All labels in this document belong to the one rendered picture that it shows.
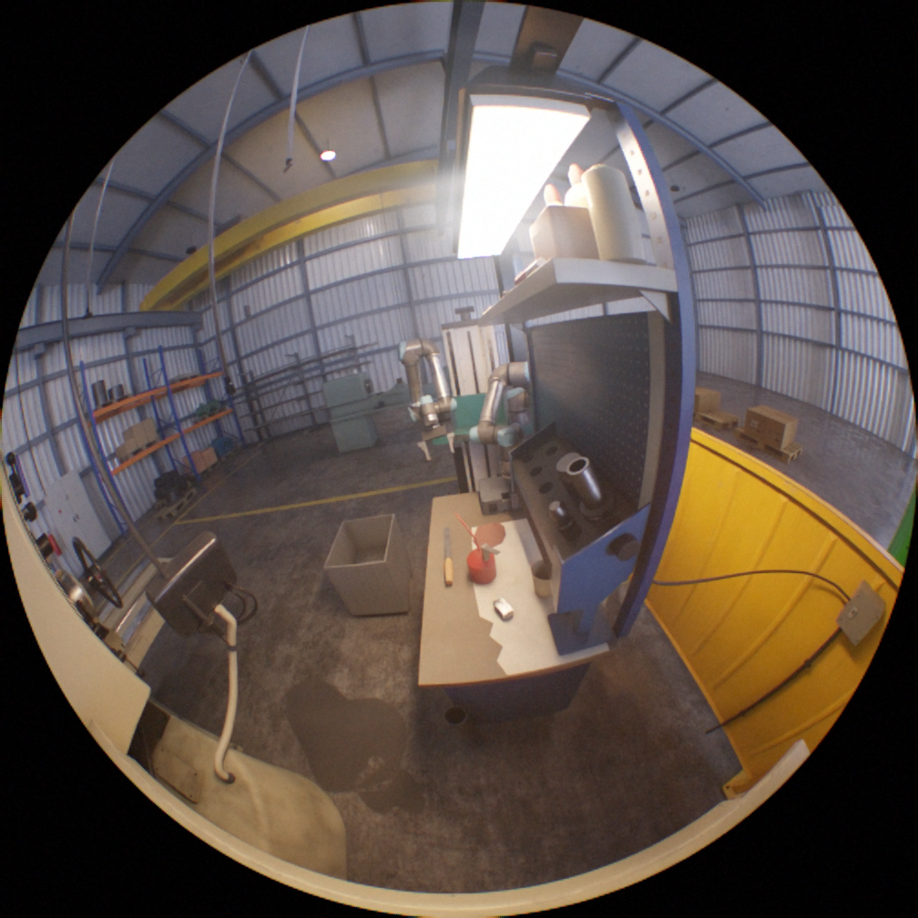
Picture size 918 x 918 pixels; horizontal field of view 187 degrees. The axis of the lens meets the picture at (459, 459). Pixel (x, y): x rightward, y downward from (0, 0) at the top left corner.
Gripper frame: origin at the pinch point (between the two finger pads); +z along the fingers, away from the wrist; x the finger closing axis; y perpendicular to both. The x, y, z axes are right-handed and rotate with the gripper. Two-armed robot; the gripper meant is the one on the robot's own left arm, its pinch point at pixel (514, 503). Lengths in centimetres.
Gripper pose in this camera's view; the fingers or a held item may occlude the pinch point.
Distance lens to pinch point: 116.4
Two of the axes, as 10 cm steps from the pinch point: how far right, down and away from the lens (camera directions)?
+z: 1.6, 9.1, 3.9
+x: 0.3, 3.9, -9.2
